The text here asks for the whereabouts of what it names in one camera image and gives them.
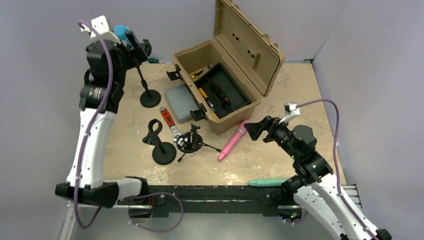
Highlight tall black mic stand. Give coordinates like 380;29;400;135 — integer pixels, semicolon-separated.
125;39;162;109

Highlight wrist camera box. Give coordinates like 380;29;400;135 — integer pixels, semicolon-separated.
78;15;121;44
279;102;301;124

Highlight pink microphone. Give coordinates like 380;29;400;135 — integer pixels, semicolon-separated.
218;120;249;162

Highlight red adjustable wrench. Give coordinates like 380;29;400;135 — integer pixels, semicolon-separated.
159;106;181;142

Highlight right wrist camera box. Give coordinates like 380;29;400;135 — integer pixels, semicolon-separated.
279;102;301;124

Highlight black tripod shock mount stand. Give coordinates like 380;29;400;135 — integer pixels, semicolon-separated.
176;124;222;162

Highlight blue microphone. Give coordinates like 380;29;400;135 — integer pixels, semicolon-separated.
114;25;143;49

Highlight tan plastic toolbox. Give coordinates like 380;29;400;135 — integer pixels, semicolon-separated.
167;0;286;135

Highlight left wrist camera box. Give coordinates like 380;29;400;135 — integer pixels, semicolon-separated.
78;15;121;44

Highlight black round base mic stand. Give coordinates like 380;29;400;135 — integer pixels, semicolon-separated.
142;118;177;165

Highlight mint green microphone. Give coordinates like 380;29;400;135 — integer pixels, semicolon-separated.
247;178;288;188

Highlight green handled screwdriver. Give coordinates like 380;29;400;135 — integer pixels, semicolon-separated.
148;57;164;64

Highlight grey flat case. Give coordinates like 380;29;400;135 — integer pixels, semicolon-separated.
165;84;199;123

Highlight purple cable loop front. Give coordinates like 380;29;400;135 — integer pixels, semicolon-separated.
128;192;185;233

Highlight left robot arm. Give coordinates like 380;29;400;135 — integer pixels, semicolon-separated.
55;33;152;208

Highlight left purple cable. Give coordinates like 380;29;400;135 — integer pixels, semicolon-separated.
72;19;115;229

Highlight black front mounting rail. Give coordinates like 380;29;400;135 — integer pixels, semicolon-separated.
124;185;303;219

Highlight black toolbox tray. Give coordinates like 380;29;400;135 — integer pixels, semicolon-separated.
191;62;251;119

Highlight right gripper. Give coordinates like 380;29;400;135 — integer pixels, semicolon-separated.
243;114;299;160

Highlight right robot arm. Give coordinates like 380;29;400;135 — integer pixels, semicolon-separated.
244;116;392;240

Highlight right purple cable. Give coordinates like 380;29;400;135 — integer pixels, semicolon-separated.
296;98;379;239

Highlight yellow black pliers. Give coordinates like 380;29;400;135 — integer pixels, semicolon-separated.
191;69;204;79

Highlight yellow handled tool in tray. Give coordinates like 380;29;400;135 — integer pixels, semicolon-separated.
198;87;220;120

